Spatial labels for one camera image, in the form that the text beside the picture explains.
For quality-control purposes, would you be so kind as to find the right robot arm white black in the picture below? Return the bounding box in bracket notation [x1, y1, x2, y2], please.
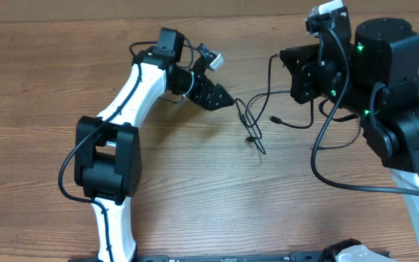
[279, 15, 419, 245]

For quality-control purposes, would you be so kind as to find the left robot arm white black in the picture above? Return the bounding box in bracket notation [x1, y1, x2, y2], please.
[58, 28, 234, 261]

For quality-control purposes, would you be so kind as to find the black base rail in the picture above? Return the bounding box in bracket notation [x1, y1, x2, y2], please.
[67, 238, 392, 262]

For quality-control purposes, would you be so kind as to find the cardboard wall panel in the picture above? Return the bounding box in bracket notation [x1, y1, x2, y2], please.
[0, 0, 419, 23]

